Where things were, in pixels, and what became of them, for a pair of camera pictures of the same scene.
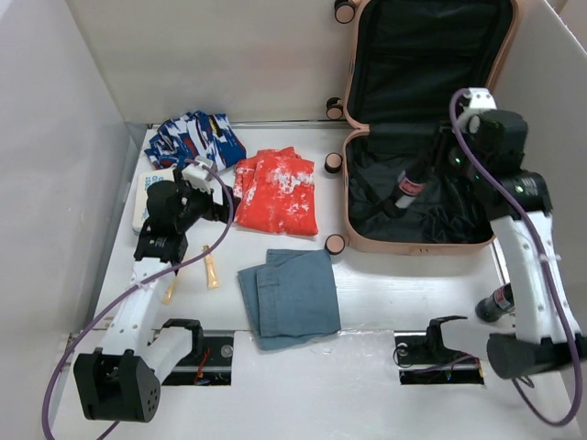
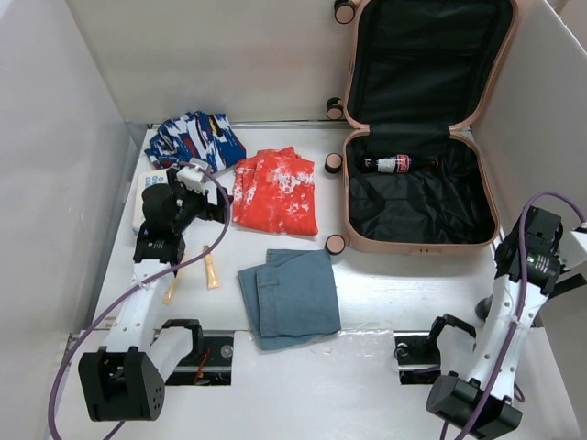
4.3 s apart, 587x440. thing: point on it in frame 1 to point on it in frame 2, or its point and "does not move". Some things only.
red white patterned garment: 273,192 does not move
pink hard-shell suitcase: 406,60 does not move
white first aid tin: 140,213 does not move
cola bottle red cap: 412,185 to 397,163
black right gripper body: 450,155 to 565,285
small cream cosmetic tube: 212,277 does not move
